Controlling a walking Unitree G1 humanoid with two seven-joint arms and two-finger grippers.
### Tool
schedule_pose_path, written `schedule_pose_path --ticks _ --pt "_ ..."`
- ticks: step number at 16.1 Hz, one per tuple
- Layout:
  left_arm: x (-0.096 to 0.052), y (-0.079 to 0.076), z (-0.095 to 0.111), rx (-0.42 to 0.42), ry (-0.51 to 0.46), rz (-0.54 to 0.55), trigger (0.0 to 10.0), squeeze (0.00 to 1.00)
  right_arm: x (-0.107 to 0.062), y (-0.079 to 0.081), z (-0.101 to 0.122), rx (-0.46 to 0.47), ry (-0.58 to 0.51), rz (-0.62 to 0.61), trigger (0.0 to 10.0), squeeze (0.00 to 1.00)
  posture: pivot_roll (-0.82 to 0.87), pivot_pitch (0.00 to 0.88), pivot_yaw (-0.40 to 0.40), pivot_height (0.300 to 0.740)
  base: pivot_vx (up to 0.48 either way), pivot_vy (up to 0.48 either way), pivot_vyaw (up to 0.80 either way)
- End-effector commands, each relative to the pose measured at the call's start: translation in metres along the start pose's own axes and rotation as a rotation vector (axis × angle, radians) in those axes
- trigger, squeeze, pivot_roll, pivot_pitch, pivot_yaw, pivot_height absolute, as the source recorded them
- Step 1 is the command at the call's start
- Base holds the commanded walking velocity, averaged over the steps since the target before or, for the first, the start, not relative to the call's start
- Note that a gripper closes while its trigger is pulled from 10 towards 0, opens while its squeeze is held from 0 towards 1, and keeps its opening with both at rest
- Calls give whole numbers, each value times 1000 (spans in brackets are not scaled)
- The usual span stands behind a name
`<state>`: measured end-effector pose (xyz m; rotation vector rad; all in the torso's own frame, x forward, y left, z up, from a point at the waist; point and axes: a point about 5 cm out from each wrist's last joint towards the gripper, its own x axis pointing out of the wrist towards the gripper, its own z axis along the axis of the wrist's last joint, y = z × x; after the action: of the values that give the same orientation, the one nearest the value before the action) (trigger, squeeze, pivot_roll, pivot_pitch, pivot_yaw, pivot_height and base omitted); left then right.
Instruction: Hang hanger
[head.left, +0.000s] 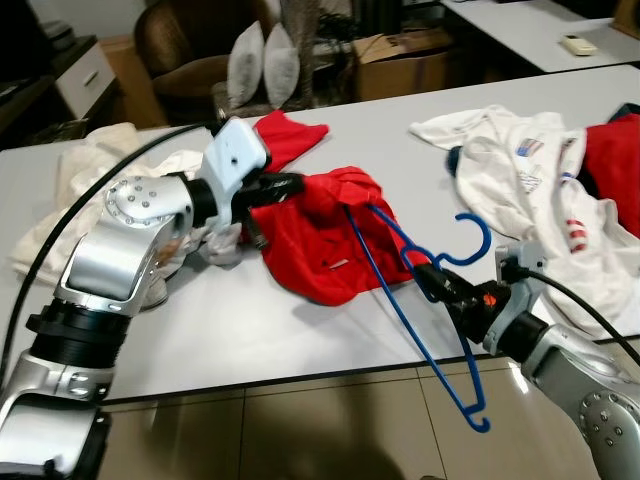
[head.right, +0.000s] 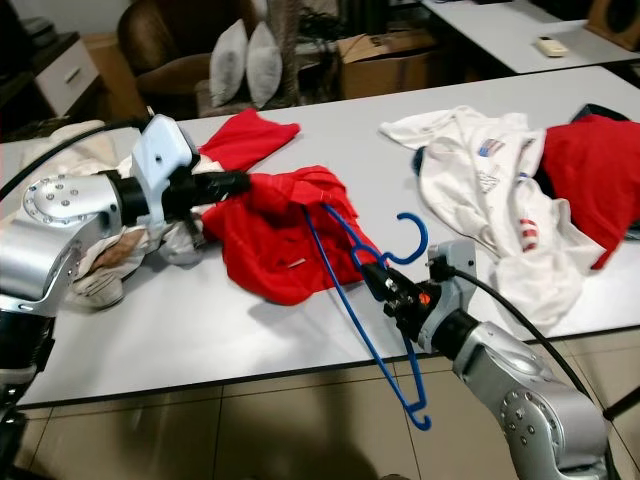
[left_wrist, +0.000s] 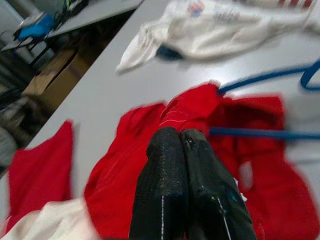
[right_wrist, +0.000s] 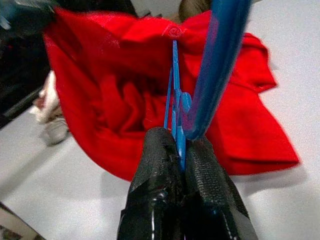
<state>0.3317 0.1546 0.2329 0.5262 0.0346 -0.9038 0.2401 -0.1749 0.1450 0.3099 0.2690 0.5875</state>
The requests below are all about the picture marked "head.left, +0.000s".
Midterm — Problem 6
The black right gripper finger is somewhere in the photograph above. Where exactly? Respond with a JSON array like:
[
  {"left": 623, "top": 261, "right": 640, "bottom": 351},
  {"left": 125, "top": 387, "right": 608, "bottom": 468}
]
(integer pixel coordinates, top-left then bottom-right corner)
[
  {"left": 405, "top": 250, "right": 463, "bottom": 293},
  {"left": 418, "top": 270, "right": 459, "bottom": 306}
]

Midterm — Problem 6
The blue plastic clothes hanger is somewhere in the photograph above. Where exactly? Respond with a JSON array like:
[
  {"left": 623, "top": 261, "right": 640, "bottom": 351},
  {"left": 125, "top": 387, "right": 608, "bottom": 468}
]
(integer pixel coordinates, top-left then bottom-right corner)
[{"left": 345, "top": 203, "right": 494, "bottom": 434}]

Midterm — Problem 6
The red polo shirt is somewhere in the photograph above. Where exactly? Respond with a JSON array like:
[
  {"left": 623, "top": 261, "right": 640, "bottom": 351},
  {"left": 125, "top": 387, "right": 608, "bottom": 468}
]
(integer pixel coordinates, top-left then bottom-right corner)
[{"left": 243, "top": 110, "right": 433, "bottom": 308}]

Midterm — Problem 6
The grey-white cushion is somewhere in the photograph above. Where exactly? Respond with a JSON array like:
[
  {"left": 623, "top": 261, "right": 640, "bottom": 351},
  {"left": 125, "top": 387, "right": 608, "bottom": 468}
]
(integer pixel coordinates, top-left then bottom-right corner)
[
  {"left": 228, "top": 22, "right": 266, "bottom": 109},
  {"left": 262, "top": 25, "right": 301, "bottom": 109}
]

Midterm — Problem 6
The white shirt with flag patches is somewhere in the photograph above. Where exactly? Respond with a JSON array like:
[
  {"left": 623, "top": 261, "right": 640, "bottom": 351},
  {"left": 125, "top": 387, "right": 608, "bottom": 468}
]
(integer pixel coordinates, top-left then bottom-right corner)
[{"left": 408, "top": 103, "right": 640, "bottom": 341}]

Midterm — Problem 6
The open brown cardboard box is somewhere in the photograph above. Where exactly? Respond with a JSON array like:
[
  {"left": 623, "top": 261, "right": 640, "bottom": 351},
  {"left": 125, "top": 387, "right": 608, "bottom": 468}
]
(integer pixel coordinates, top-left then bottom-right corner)
[{"left": 352, "top": 28, "right": 456, "bottom": 101}]

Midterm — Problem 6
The brown leather armchair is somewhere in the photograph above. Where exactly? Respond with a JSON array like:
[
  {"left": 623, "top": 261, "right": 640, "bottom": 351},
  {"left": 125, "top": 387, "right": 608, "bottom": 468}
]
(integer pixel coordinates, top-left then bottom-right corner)
[{"left": 135, "top": 0, "right": 271, "bottom": 126}]

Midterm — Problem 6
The red cotton garment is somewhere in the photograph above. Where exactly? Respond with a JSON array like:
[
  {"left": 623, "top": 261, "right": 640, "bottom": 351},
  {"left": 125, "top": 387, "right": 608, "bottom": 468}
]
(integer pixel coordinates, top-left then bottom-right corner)
[{"left": 583, "top": 113, "right": 640, "bottom": 239}]

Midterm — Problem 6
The white drawer cabinet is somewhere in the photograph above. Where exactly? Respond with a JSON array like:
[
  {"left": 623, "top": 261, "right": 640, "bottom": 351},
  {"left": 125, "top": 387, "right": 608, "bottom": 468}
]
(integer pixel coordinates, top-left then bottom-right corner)
[{"left": 50, "top": 38, "right": 119, "bottom": 121}]

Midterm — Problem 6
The cream remote control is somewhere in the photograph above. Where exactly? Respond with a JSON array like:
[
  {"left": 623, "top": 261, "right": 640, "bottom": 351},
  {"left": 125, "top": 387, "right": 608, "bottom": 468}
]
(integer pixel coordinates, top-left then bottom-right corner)
[{"left": 560, "top": 35, "right": 598, "bottom": 56}]

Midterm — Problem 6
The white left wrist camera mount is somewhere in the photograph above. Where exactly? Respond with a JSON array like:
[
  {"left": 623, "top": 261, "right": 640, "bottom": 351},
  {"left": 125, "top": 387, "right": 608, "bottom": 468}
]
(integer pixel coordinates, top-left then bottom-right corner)
[{"left": 200, "top": 117, "right": 273, "bottom": 219}]

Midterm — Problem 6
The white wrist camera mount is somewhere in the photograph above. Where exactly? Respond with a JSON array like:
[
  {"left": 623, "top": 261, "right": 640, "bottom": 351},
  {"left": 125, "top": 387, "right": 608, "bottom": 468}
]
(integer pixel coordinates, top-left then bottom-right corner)
[
  {"left": 200, "top": 117, "right": 273, "bottom": 219},
  {"left": 495, "top": 243, "right": 548, "bottom": 304}
]

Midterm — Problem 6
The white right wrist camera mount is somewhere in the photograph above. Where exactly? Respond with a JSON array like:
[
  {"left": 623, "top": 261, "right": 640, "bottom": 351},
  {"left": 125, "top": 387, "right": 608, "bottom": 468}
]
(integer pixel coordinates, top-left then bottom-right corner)
[{"left": 495, "top": 243, "right": 548, "bottom": 304}]

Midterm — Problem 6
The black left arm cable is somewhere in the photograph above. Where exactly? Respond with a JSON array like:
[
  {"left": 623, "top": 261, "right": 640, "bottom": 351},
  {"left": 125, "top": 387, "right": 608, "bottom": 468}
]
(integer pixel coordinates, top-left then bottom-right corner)
[{"left": 0, "top": 120, "right": 223, "bottom": 361}]

